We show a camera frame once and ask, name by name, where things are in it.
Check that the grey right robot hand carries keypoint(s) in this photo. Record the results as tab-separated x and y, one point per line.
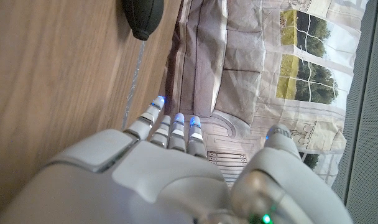
164	183

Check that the black rubber air blower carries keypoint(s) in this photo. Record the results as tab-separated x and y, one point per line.
144	17

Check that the printed fabric backdrop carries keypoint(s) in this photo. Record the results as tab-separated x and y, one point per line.
245	62

